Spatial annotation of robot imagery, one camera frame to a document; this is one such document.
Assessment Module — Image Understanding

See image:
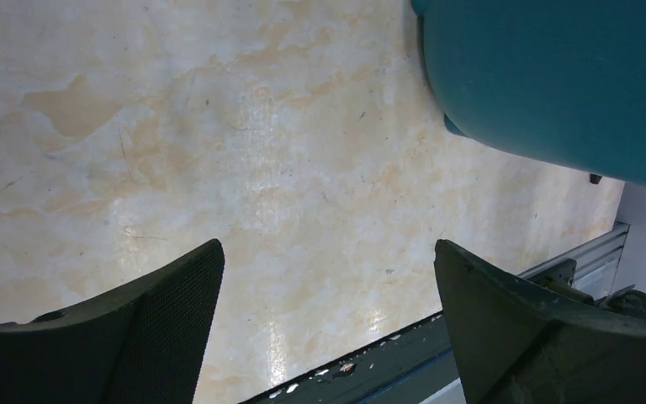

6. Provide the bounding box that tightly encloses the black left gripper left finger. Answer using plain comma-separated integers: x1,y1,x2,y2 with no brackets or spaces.
0,239,225,403

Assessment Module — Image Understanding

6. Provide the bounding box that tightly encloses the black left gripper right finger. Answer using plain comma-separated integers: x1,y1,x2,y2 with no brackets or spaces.
434,240,646,403

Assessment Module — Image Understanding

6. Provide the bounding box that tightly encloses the teal plastic trash bin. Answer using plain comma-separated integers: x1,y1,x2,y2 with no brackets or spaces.
411,1,646,186

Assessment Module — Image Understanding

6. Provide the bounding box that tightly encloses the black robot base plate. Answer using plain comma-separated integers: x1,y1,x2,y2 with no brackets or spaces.
246,311,458,404

